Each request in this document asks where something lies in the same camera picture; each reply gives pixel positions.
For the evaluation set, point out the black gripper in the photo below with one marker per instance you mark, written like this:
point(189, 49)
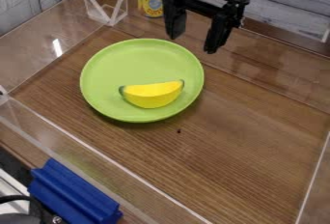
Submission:
point(225, 21)

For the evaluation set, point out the yellow toy banana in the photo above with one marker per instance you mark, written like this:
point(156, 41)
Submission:
point(153, 95)

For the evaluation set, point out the green round plate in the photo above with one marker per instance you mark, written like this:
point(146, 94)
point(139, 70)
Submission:
point(139, 61)

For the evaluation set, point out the blue plastic clamp block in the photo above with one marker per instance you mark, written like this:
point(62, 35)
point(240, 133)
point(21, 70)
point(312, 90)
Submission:
point(71, 197)

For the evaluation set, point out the clear acrylic triangle bracket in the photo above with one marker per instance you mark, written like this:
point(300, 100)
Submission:
point(107, 14)

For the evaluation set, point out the clear acrylic front wall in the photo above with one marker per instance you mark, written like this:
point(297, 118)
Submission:
point(35, 140)

